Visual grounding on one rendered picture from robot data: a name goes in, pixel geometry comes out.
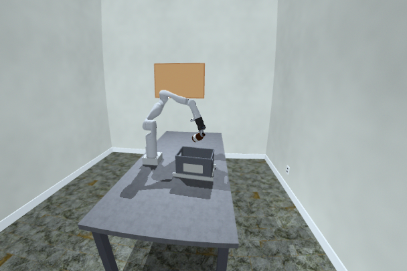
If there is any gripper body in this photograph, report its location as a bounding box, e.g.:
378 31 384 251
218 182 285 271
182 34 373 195
190 112 206 130

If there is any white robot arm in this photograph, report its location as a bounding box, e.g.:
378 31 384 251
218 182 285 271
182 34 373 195
143 90 199 158

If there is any brown glass bottle with white label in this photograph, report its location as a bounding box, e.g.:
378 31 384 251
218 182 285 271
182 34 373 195
192 133 206 142

